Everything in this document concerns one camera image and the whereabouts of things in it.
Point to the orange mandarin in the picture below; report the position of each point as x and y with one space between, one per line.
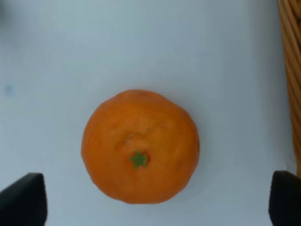
140 148

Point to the orange wicker basket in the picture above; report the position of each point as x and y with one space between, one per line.
290 22

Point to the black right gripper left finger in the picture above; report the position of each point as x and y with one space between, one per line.
24 202

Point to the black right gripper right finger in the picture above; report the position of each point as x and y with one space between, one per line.
285 199

